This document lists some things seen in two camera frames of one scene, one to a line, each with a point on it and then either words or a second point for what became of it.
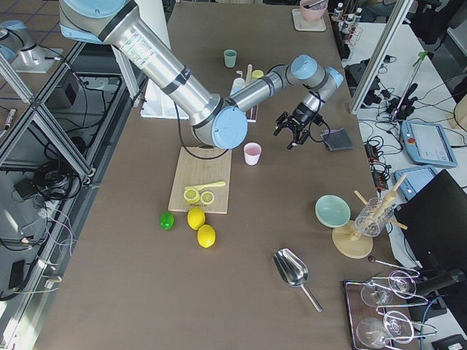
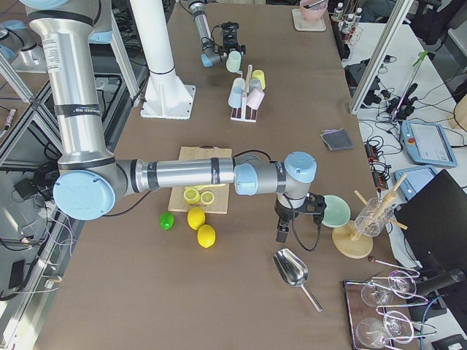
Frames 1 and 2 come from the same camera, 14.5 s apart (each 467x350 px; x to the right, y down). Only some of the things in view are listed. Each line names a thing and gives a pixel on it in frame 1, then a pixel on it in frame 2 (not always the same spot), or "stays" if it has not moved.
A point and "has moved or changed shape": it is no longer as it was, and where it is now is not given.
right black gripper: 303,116 → 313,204
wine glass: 400,284 stays
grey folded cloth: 337,139 stays
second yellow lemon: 206,235 stays
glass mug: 374,218 stays
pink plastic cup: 252,152 → 255,98
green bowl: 332,211 stays
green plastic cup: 230,57 has moved or changed shape
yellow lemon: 195,218 stays
